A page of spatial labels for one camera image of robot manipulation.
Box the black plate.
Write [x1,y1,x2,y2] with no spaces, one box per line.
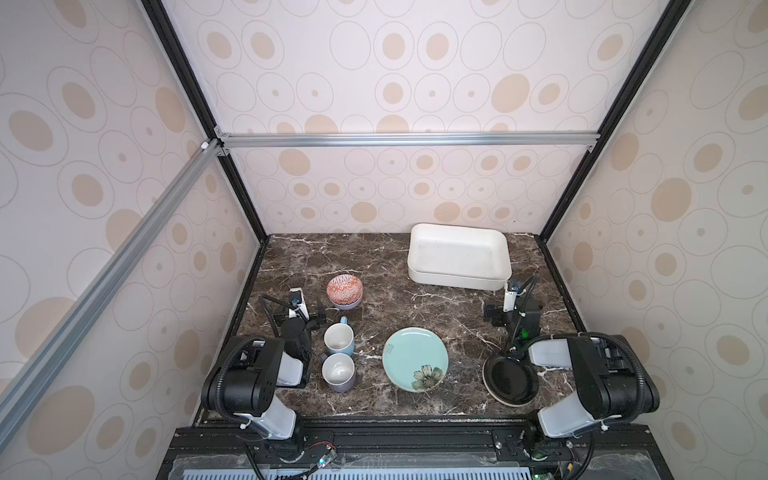
[482,353,539,407]

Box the white plastic bin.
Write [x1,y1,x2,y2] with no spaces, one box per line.
[407,223,512,291]

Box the mint green floral plate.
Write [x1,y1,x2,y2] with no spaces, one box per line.
[382,327,449,393]

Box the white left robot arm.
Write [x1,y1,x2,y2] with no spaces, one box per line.
[200,296,327,440]

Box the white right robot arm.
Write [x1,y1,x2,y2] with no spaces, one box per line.
[483,292,661,438]

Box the light blue mug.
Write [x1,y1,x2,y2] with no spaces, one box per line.
[323,316,355,356]

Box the grey purple mug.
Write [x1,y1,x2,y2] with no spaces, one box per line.
[321,353,356,393]

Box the red patterned bowl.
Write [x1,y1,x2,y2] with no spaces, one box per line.
[326,274,364,310]

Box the left diagonal aluminium bar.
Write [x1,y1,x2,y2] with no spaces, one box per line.
[1,139,222,449]

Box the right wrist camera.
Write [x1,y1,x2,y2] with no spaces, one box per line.
[503,281,520,312]

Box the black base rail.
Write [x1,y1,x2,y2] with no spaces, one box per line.
[157,417,672,479]

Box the horizontal aluminium frame bar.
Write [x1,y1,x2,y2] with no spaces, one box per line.
[220,131,600,148]

